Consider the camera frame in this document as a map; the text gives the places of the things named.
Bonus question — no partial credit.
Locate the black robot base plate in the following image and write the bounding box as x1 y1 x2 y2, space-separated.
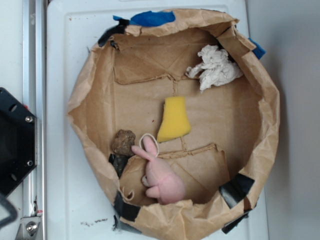
0 87 37 197

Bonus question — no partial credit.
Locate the brown rock lump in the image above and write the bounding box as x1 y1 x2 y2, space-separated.
111 129 136 158

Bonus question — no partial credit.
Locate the crumpled white paper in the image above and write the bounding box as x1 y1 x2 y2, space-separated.
185 45 244 92

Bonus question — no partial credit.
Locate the black tape lower right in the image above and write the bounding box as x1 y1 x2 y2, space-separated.
218 173 255 209

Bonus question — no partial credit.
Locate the black tape inside bag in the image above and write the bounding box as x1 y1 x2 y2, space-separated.
108 153 129 178

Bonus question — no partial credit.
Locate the brown paper bag tray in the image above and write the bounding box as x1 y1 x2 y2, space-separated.
67 8 280 240

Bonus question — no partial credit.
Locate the yellow sponge piece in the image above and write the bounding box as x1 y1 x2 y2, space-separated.
156 96 191 143

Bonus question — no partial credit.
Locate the black tape upper left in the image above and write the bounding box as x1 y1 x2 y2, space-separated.
97 18 130 47

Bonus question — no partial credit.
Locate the blue tape top strip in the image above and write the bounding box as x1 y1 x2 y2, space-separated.
113 11 176 27

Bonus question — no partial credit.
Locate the black tape lower left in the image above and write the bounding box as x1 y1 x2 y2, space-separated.
114 191 141 222

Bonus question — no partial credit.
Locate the blue tape strip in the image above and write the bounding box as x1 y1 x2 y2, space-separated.
113 11 176 27
248 37 266 60

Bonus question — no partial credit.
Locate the blue tape right strip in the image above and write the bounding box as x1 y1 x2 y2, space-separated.
248 37 266 60

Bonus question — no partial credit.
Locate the pink plush bunny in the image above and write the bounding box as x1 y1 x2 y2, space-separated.
131 133 186 205

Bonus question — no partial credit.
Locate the metal corner bracket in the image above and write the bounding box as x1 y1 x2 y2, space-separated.
15 216 43 240

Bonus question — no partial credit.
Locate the aluminium rail frame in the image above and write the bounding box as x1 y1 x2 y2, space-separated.
21 0 48 240

